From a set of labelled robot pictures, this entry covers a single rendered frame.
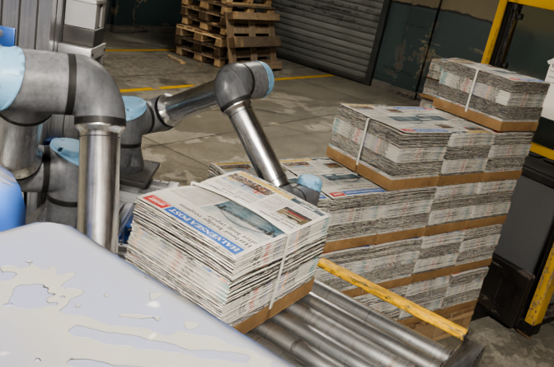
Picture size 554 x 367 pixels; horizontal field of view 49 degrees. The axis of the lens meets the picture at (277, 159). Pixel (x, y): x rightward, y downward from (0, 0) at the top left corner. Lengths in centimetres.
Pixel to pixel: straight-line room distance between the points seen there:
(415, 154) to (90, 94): 149
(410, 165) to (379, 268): 44
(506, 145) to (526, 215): 76
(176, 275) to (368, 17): 846
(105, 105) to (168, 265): 37
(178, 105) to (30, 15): 58
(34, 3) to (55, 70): 54
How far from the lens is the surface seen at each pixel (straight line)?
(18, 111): 119
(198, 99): 196
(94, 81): 116
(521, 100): 280
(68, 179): 155
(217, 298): 123
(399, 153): 229
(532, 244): 349
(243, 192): 145
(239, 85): 174
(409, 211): 249
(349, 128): 246
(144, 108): 202
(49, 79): 115
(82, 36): 173
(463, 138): 254
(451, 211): 270
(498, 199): 296
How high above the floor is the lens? 157
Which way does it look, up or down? 18 degrees down
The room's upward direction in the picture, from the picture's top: 12 degrees clockwise
